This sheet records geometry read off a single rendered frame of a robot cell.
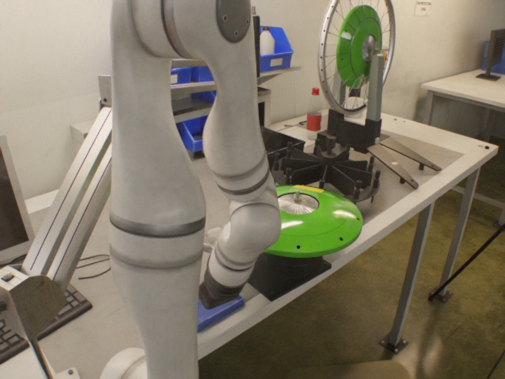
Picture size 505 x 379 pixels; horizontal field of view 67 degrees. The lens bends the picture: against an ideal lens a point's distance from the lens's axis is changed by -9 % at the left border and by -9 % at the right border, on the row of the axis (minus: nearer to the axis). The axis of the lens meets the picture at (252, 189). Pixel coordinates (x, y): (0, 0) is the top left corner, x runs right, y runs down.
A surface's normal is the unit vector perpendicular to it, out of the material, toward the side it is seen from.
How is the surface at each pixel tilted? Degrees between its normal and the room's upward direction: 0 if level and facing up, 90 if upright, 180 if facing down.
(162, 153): 55
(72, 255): 40
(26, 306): 90
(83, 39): 90
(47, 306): 90
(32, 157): 90
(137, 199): 67
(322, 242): 24
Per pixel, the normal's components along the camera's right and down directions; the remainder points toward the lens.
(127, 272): -0.40, 0.25
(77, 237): -0.29, -0.42
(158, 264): 0.24, 0.28
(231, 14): 0.88, 0.25
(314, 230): 0.07, -0.72
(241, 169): 0.28, 0.72
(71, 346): 0.00, -0.89
